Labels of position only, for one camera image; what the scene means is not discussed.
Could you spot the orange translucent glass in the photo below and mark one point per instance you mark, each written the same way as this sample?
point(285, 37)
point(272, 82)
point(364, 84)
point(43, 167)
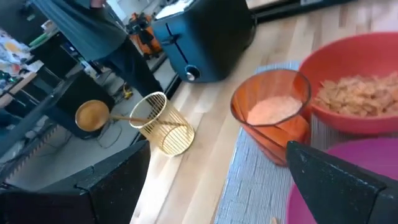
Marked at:
point(273, 124)

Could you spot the black toaster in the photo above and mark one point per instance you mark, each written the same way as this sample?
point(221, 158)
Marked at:
point(211, 40)

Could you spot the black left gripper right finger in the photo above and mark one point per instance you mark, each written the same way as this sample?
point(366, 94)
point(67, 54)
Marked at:
point(335, 193)

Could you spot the orange and black device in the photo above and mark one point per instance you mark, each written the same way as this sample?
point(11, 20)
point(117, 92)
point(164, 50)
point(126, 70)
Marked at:
point(144, 37)

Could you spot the pink plastic plate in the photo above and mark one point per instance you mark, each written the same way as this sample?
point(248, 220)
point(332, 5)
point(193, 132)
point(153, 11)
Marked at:
point(367, 155)

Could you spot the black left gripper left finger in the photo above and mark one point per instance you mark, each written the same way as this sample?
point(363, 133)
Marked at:
point(93, 193)

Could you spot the coral red bowl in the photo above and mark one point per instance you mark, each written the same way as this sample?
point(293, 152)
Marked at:
point(357, 56)

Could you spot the wooden spoon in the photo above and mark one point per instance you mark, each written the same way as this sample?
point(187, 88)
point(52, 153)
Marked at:
point(91, 115)

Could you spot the brown cereal flakes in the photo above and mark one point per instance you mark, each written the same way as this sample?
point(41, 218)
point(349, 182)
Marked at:
point(357, 96)

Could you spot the person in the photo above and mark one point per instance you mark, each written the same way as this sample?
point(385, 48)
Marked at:
point(93, 31)

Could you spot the grey woven placemat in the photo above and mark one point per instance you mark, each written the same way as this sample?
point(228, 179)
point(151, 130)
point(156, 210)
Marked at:
point(255, 186)

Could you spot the black desk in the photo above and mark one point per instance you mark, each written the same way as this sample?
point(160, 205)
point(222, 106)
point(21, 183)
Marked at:
point(71, 90)

